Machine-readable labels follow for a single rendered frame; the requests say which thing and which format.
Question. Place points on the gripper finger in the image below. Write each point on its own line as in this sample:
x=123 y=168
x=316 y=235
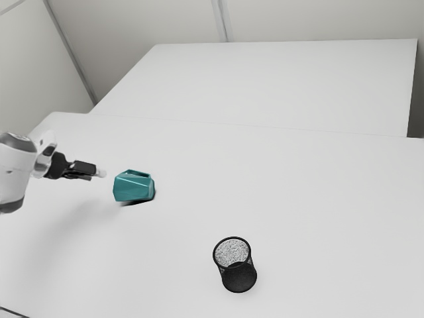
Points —
x=82 y=177
x=87 y=167

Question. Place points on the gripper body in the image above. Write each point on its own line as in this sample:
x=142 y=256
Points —
x=59 y=165

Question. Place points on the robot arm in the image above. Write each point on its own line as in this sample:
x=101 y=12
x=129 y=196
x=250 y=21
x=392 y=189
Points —
x=15 y=165

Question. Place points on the teal faceted mug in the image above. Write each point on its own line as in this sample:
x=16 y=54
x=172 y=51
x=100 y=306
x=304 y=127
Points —
x=134 y=185

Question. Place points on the black mesh pen holder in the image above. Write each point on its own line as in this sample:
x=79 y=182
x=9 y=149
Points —
x=235 y=263

